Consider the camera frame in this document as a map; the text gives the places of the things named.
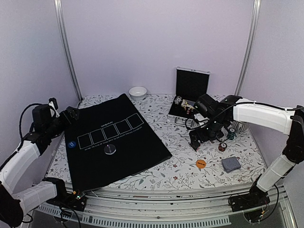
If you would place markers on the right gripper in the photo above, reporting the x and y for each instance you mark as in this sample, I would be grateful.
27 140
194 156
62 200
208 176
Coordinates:
194 138

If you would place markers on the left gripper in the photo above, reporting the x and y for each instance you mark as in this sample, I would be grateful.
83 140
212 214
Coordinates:
68 121

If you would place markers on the orange round button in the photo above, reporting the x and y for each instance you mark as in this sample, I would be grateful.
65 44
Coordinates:
200 164

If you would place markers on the red poker chip stack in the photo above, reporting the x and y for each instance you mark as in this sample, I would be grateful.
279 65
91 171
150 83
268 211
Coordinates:
222 146

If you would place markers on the blue round button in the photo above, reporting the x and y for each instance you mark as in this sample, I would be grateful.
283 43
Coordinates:
71 144

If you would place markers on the green poker chip stack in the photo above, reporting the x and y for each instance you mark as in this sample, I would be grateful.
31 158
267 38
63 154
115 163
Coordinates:
231 133

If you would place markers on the blue playing card deck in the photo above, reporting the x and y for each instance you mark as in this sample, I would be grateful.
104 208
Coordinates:
230 164

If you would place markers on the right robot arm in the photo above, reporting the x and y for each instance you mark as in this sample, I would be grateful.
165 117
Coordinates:
286 122

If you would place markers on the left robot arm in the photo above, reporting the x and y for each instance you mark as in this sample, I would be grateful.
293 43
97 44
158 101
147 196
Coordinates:
15 206

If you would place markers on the black triangular token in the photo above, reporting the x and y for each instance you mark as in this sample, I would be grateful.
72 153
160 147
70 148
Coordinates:
196 146

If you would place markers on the card box in case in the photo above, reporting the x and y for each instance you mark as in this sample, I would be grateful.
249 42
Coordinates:
186 105

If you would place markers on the chip stack in case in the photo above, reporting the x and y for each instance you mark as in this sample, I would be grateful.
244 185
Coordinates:
178 100

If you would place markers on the black poker mat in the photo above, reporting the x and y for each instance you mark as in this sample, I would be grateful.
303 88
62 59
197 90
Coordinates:
118 122

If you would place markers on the clear dealer puck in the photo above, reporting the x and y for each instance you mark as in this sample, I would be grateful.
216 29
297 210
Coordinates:
109 149

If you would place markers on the aluminium poker case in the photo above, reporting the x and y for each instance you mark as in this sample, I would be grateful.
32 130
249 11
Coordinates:
190 85

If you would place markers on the white ceramic bowl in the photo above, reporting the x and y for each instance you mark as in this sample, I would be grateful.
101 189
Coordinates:
138 93

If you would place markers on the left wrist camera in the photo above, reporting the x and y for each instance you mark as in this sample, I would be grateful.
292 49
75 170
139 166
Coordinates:
52 102

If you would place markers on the right aluminium frame post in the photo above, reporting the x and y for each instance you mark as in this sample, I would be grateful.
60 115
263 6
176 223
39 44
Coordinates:
249 46

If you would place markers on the aluminium frame post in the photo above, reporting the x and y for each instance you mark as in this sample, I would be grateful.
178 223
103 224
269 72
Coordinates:
249 46
68 56

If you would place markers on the aluminium front rail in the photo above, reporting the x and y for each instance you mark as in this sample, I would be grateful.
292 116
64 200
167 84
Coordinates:
195 208

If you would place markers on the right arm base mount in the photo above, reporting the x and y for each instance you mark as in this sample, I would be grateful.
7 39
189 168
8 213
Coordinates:
256 206

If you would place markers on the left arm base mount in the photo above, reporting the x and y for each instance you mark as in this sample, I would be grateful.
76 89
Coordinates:
75 200

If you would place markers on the left aluminium frame post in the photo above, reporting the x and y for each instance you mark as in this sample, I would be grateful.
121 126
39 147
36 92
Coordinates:
68 56

